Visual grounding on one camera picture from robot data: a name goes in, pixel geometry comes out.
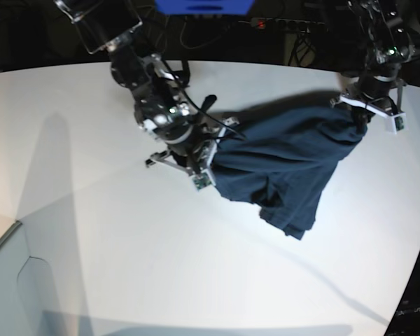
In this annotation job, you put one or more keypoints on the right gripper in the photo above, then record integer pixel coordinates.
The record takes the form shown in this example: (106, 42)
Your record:
(194, 155)

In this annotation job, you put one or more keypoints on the dark blue t-shirt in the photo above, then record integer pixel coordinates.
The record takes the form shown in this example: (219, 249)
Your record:
(285, 162)

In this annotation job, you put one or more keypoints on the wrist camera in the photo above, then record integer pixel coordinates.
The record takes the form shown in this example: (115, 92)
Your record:
(203, 180)
(395, 123)

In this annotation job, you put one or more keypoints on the blue box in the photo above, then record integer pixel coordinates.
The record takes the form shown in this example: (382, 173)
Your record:
(204, 7)

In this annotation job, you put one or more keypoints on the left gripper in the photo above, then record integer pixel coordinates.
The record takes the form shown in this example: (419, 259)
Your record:
(380, 95)

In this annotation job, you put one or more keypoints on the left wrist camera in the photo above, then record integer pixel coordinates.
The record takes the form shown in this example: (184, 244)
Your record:
(395, 123)

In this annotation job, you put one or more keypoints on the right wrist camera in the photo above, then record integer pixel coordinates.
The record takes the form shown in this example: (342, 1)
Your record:
(203, 180)

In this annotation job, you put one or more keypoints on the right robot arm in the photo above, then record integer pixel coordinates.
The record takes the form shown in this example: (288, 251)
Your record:
(162, 107)

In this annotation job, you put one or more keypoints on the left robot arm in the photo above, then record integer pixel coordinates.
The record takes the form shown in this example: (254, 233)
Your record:
(388, 45)

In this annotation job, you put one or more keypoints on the white power strip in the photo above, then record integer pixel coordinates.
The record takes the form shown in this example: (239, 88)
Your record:
(288, 26)

